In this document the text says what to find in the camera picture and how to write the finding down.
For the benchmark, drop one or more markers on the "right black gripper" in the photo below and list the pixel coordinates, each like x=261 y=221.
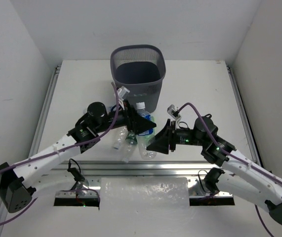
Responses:
x=166 y=138

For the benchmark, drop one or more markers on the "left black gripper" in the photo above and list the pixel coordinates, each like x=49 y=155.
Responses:
x=130 y=118

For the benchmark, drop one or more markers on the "clear bottle colourful label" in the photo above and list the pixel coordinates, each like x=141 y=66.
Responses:
x=108 y=109

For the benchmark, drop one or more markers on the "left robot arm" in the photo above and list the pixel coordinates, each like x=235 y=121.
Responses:
x=24 y=181

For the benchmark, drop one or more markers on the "clear bottle white cap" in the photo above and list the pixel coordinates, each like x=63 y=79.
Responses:
x=120 y=137

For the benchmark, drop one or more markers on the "clear bottle dark green label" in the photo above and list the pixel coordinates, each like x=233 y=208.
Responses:
x=129 y=147

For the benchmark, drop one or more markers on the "right aluminium side rail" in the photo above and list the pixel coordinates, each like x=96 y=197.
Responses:
x=245 y=121

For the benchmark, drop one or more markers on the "grey mesh waste bin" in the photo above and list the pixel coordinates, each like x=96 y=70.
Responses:
x=141 y=69

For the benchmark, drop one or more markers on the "clear bottle blue label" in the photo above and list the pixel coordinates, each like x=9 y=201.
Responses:
x=144 y=138

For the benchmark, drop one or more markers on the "aluminium front rail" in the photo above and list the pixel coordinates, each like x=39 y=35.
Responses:
x=92 y=171

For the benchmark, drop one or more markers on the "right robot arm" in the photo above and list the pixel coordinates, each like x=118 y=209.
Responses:
x=234 y=173

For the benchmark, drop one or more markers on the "left aluminium side rail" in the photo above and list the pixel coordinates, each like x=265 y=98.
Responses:
x=36 y=145

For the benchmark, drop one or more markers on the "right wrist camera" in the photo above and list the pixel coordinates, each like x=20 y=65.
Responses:
x=174 y=113

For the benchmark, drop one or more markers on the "aluminium side rail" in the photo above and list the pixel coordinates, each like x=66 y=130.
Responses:
x=245 y=121
x=36 y=145

